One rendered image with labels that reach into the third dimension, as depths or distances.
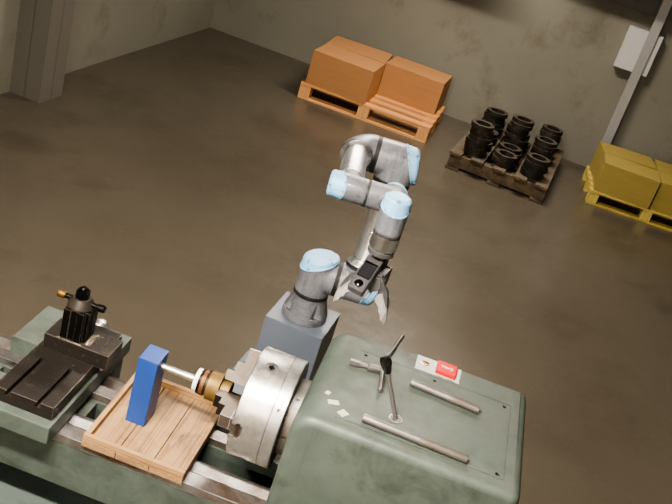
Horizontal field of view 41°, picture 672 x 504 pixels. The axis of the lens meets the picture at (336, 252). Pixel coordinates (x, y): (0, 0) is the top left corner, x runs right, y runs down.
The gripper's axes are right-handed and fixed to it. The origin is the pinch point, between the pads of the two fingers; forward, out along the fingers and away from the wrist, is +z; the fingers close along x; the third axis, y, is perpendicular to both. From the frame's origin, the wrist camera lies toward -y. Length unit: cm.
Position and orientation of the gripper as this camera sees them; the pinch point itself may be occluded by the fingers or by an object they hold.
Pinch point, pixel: (357, 314)
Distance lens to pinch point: 245.2
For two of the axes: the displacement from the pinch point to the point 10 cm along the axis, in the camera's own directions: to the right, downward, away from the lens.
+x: -8.9, -4.0, 2.4
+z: -2.7, 8.6, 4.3
